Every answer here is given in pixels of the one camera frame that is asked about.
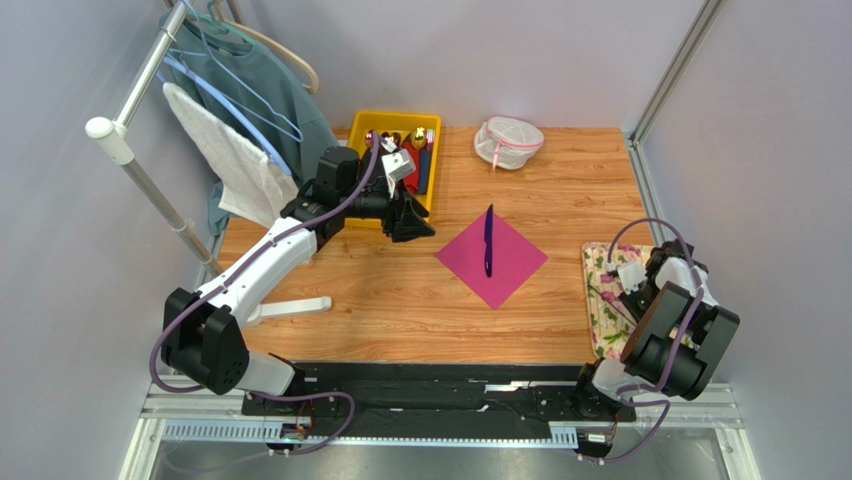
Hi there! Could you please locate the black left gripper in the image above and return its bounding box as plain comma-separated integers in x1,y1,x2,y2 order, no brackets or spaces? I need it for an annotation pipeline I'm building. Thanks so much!
340,175,436,244

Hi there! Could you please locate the pink paper napkin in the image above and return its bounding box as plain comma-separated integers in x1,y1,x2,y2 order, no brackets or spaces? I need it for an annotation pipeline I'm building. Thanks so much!
436,212,548,310

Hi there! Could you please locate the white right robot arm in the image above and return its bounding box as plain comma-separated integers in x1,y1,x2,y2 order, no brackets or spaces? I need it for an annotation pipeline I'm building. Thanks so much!
572,241,740,418

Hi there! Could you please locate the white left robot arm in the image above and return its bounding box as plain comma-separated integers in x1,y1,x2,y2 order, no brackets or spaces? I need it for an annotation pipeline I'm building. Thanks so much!
149,144,435,396

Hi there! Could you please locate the red rolled napkin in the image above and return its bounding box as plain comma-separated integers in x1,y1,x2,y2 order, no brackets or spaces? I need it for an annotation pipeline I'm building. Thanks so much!
401,139,423,194

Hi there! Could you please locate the blue rolled napkin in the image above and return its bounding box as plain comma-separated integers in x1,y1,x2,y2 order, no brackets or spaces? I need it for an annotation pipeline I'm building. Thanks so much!
417,147,432,195

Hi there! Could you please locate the yellow plastic bin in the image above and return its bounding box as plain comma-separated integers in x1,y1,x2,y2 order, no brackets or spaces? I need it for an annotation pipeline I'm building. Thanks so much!
347,110,442,210

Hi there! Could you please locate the white mesh laundry bag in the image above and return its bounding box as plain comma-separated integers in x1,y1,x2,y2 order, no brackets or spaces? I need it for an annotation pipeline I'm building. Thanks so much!
473,115,544,170

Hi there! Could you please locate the beige hanger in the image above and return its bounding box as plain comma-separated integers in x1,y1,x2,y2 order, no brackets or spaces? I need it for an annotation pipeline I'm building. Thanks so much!
207,0,321,95

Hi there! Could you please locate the white towel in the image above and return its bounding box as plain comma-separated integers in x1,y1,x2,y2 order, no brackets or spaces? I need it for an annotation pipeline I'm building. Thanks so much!
163,82,298,228

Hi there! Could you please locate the teal shirt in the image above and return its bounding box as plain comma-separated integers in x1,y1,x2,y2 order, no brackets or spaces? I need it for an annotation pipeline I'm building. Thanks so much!
162,19,338,227

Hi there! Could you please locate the floral tray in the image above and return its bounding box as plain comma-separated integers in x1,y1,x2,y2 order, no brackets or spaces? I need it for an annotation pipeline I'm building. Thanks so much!
581,242,636,359

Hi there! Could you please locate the blue hanger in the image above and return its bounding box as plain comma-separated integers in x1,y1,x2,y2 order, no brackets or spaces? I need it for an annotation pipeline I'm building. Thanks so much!
158,21,304,176

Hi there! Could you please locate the silver clothes rack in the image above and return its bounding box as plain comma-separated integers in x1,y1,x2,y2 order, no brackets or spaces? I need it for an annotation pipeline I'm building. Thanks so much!
85,1,224,283

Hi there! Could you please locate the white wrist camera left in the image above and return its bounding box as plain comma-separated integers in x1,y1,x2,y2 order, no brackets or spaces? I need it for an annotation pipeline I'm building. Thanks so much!
381,149,417,182

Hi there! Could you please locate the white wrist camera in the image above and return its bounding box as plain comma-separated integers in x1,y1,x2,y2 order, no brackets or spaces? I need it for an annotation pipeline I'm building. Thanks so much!
607,261,647,294
381,149,417,182

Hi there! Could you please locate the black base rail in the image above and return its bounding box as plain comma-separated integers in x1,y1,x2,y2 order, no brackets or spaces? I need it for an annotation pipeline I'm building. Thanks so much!
241,362,637,440

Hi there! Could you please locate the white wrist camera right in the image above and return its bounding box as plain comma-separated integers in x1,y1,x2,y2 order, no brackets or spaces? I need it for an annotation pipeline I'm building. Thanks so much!
607,261,647,294

